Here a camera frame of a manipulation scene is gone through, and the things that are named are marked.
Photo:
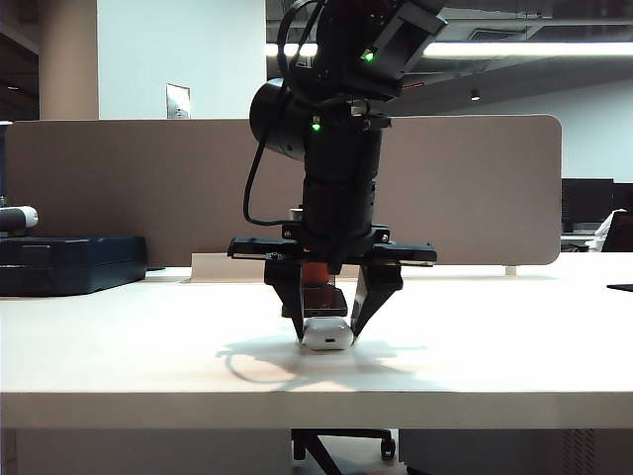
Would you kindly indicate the white grey cylindrical device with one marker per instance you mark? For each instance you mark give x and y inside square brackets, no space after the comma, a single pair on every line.
[17,218]

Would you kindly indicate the beige partition bracket foot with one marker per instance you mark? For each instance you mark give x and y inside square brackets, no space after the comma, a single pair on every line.
[510,271]

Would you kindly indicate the silver wall plate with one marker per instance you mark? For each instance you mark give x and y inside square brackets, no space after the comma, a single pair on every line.
[177,101]

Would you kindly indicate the long ceiling light strip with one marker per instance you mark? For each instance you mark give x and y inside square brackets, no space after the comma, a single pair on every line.
[519,48]

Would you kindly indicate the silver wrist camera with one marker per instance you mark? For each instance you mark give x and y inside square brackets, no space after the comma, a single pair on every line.
[296,214]

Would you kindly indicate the dark blue tool case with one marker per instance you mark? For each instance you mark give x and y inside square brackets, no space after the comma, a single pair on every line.
[69,264]

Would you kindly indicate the beige round column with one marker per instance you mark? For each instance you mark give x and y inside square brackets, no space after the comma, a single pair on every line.
[68,59]

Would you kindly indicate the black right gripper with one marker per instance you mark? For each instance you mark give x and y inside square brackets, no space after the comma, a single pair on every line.
[400,253]

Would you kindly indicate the computer monitor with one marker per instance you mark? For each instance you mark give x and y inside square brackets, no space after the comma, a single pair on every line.
[586,203]

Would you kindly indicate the black smartphone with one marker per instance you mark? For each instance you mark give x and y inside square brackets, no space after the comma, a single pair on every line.
[324,302]

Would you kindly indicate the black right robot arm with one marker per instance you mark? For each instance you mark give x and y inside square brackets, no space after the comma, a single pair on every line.
[341,173]

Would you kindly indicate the orange ball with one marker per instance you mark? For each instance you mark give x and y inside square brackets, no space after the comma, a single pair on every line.
[315,273]

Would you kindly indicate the seated person white shirt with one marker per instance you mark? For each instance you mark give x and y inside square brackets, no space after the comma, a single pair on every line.
[605,225]

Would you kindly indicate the black desk mat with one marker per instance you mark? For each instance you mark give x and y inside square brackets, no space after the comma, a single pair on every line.
[620,287]

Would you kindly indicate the brown desk partition panel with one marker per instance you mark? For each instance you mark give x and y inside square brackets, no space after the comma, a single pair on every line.
[470,198]

